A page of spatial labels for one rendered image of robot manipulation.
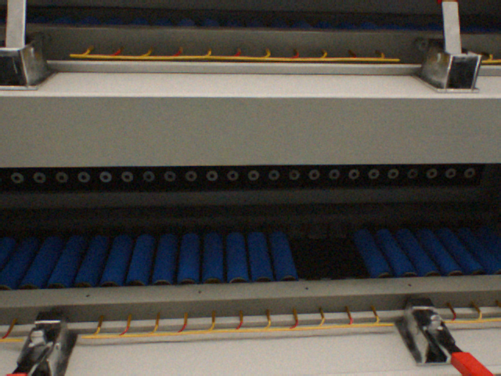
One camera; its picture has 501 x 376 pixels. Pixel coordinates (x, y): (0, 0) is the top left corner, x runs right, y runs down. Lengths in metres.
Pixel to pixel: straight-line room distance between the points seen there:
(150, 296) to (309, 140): 0.16
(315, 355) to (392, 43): 0.23
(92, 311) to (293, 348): 0.15
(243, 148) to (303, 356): 0.16
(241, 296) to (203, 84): 0.16
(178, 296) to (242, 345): 0.06
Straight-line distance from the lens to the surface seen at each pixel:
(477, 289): 0.39
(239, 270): 0.37
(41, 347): 0.33
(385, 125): 0.28
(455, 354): 0.32
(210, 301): 0.34
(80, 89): 0.28
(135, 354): 0.34
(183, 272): 0.37
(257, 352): 0.33
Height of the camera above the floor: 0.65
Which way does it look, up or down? 10 degrees down
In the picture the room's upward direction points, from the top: straight up
